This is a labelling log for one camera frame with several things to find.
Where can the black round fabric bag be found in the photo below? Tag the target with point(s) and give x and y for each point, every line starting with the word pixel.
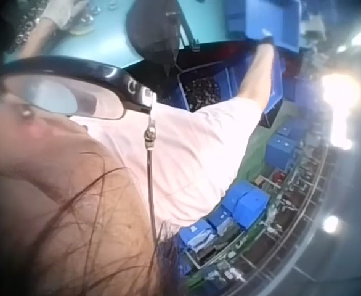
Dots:
pixel 156 34

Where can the person's right hand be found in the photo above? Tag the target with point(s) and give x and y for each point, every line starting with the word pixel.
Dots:
pixel 265 33

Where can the blue box with white dots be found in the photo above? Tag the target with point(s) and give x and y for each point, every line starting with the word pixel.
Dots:
pixel 281 147

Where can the person's right fingers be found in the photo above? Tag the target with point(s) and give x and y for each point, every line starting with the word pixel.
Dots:
pixel 265 31

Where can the grey machine block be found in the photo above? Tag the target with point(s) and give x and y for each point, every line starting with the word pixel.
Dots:
pixel 314 29

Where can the group of small metal parts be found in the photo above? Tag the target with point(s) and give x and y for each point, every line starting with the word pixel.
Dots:
pixel 95 10

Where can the long metal storage rack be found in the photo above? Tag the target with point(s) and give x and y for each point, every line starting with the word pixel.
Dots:
pixel 291 197

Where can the black wrist band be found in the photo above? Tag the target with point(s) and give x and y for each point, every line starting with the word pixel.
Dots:
pixel 266 41

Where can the blue crate of dark parts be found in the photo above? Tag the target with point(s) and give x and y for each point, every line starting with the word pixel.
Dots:
pixel 203 89

